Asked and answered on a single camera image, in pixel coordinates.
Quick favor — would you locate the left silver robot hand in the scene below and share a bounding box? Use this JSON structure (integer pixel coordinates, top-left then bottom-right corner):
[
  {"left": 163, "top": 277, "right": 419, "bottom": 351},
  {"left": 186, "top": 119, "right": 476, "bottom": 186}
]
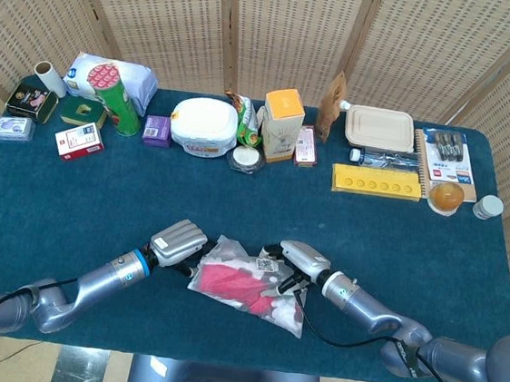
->
[{"left": 145, "top": 215, "right": 211, "bottom": 280}]

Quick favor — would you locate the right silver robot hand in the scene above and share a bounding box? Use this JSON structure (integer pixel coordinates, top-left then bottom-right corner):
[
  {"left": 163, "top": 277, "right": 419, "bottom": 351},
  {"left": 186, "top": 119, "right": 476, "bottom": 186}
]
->
[{"left": 256, "top": 237, "right": 333, "bottom": 302}]

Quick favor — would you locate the frosted zip plastic bag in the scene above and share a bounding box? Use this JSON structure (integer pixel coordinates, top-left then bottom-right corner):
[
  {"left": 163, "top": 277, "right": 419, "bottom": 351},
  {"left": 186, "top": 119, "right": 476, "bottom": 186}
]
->
[{"left": 183, "top": 231, "right": 313, "bottom": 340}]

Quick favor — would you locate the red white brown garment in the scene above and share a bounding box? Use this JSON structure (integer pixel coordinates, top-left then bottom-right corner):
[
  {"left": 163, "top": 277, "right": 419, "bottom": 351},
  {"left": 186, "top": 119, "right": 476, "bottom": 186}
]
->
[{"left": 193, "top": 251, "right": 310, "bottom": 329}]

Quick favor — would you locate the green snack packet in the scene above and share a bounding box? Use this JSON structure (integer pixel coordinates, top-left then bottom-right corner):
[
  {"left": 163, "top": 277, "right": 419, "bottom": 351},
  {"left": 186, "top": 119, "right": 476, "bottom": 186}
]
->
[{"left": 220, "top": 88, "right": 267, "bottom": 150}]

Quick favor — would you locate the blue table cloth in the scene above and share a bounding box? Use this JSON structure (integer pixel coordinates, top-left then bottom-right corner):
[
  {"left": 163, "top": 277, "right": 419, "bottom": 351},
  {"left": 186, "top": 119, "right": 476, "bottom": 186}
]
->
[{"left": 0, "top": 70, "right": 510, "bottom": 382}]

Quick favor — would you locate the yellow mould tray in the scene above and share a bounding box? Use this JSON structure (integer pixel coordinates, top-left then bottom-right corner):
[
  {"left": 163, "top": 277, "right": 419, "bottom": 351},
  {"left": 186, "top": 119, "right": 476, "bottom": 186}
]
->
[{"left": 329, "top": 162, "right": 424, "bottom": 203}]

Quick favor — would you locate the small black white bowl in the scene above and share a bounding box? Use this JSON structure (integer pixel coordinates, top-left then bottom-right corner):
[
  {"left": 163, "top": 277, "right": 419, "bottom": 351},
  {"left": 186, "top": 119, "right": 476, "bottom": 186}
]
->
[{"left": 227, "top": 143, "right": 268, "bottom": 176}]

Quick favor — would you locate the purple small box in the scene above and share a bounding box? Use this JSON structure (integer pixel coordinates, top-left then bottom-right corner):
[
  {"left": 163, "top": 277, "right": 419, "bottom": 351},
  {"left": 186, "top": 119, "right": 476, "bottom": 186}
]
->
[{"left": 142, "top": 113, "right": 174, "bottom": 149}]

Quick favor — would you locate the pink small box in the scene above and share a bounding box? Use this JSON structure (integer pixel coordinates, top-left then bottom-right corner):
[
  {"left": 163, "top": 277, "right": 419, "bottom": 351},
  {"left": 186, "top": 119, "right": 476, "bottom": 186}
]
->
[{"left": 292, "top": 122, "right": 323, "bottom": 170}]

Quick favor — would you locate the white wet wipes container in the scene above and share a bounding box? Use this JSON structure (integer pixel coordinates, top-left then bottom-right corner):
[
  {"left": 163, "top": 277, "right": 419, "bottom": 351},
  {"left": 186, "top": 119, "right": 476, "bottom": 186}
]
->
[{"left": 166, "top": 94, "right": 242, "bottom": 161}]

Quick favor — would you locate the tall cream orange diffuser box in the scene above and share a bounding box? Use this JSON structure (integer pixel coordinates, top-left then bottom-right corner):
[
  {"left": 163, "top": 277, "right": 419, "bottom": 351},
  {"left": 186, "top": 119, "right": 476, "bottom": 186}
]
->
[{"left": 257, "top": 85, "right": 309, "bottom": 167}]

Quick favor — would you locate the red white carton box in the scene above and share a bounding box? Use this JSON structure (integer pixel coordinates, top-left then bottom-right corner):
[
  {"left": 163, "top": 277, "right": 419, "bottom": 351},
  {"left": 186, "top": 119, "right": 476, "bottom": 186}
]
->
[{"left": 51, "top": 118, "right": 108, "bottom": 166}]

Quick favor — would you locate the brown spiral notebook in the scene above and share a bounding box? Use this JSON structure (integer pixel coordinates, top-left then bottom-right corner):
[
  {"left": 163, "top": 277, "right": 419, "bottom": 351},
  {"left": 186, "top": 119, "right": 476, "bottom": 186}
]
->
[{"left": 407, "top": 127, "right": 485, "bottom": 205}]

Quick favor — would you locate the green chips can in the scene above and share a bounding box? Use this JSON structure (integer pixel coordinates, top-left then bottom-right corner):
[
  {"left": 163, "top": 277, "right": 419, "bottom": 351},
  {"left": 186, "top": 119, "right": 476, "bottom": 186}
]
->
[{"left": 82, "top": 59, "right": 148, "bottom": 139}]

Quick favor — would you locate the beige lidded lunch container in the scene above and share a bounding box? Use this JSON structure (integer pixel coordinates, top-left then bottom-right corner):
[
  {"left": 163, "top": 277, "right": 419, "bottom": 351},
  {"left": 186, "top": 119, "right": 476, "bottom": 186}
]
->
[{"left": 342, "top": 103, "right": 418, "bottom": 155}]

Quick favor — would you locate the brown spout pouch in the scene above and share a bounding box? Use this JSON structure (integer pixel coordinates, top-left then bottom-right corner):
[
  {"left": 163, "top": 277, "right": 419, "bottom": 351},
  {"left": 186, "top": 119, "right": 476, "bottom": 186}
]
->
[{"left": 312, "top": 68, "right": 355, "bottom": 146}]

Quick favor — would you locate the amber round cup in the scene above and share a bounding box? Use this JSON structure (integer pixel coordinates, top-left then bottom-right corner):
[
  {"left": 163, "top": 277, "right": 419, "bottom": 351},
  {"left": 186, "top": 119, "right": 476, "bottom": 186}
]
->
[{"left": 426, "top": 180, "right": 466, "bottom": 219}]

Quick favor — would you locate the white lavender tissue pack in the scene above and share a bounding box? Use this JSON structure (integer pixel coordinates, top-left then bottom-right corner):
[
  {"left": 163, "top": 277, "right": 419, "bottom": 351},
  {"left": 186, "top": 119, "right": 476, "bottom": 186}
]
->
[{"left": 61, "top": 50, "right": 162, "bottom": 120}]

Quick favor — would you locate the binder clips blister pack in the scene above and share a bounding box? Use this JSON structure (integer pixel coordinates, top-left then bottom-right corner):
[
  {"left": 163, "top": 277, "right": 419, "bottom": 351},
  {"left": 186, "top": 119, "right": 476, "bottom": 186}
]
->
[{"left": 417, "top": 126, "right": 479, "bottom": 186}]

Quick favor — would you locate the small white jar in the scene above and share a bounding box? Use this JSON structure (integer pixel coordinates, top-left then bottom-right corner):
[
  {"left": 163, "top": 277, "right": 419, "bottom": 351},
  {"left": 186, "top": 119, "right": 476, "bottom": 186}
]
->
[{"left": 470, "top": 192, "right": 506, "bottom": 222}]

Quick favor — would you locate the clear plastic small box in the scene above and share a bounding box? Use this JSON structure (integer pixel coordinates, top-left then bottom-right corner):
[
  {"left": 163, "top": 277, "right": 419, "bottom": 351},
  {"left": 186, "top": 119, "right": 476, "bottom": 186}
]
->
[{"left": 0, "top": 114, "right": 37, "bottom": 145}]

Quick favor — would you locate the dark green tin box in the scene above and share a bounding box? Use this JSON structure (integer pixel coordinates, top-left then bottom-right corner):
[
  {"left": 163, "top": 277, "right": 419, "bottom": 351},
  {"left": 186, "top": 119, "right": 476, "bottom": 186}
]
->
[{"left": 5, "top": 82, "right": 61, "bottom": 126}]

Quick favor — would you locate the white paper roll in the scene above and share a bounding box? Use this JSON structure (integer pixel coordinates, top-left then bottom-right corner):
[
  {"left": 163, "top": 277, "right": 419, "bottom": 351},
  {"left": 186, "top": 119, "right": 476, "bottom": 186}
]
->
[{"left": 31, "top": 59, "right": 70, "bottom": 99}]

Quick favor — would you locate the woven folding screen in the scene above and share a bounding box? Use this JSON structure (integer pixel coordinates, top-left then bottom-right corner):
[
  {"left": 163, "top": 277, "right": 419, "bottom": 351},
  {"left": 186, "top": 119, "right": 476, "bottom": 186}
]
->
[{"left": 0, "top": 0, "right": 510, "bottom": 328}]

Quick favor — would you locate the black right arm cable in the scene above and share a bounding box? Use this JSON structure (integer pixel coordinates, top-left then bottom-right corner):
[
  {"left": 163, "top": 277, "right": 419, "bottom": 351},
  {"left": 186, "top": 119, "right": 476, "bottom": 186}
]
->
[{"left": 282, "top": 280, "right": 482, "bottom": 382}]

